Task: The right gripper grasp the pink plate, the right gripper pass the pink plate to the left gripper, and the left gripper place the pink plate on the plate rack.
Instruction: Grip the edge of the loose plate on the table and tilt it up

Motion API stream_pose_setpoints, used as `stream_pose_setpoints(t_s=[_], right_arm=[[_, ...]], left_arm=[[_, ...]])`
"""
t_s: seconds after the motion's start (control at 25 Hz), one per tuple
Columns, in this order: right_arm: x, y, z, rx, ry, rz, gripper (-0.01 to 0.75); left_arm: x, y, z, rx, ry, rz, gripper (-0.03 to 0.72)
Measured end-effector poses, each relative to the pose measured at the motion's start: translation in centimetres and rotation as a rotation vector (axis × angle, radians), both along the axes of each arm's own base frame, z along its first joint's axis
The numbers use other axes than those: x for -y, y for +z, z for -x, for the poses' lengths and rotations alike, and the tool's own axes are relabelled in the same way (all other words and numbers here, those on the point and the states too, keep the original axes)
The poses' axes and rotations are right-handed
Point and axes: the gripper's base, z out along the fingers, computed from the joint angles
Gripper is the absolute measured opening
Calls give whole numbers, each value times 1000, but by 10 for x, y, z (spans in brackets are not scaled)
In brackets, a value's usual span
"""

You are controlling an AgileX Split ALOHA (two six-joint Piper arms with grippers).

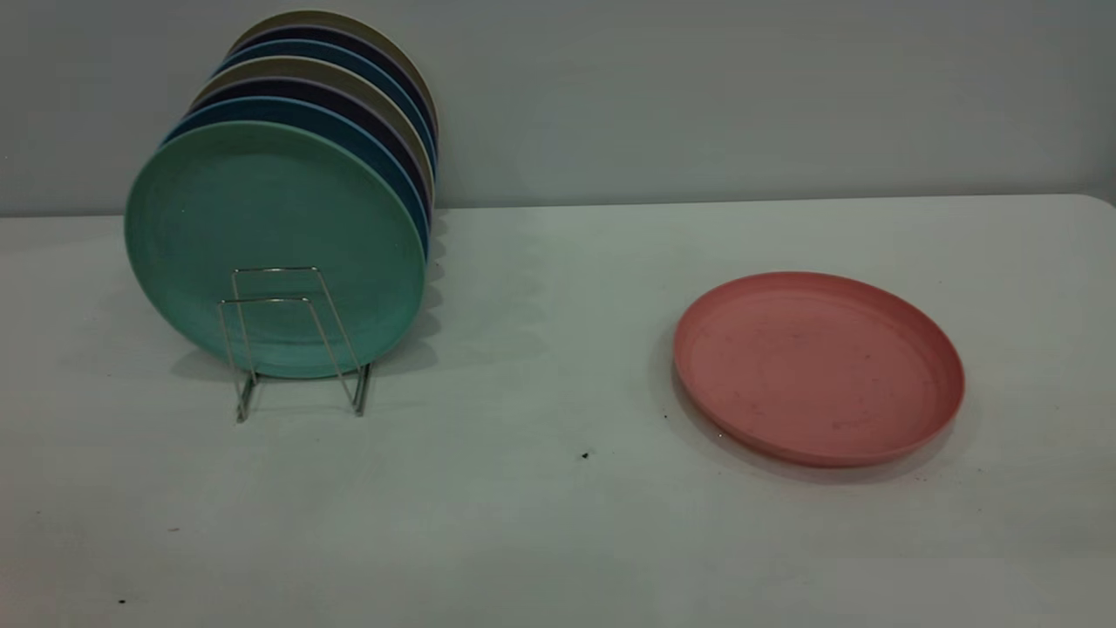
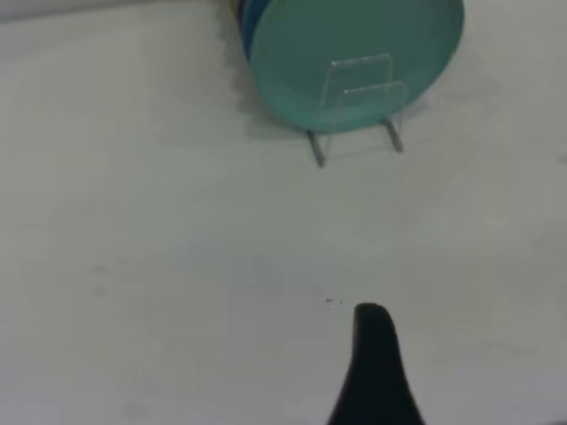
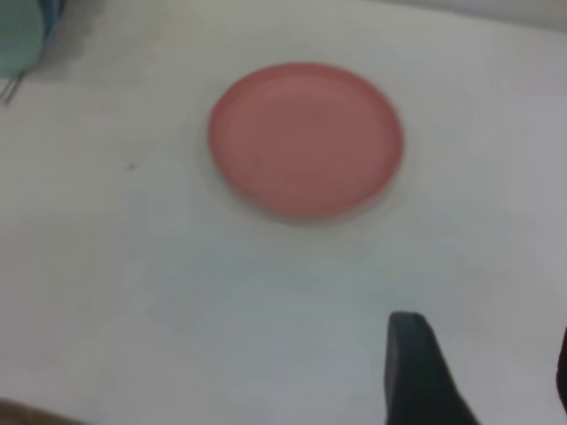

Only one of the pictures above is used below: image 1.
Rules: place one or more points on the beige round plate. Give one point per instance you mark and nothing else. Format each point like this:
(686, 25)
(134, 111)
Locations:
(314, 67)

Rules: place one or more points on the green round plate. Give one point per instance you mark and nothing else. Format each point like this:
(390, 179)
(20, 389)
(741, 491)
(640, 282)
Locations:
(261, 218)

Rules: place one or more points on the blue round plate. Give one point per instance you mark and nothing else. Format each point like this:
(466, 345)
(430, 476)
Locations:
(288, 107)
(327, 48)

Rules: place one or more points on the dark purple round plate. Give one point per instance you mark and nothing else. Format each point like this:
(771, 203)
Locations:
(305, 88)
(331, 32)

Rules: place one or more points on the pink round plate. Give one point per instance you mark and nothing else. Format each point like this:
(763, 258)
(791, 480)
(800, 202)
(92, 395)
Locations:
(819, 366)

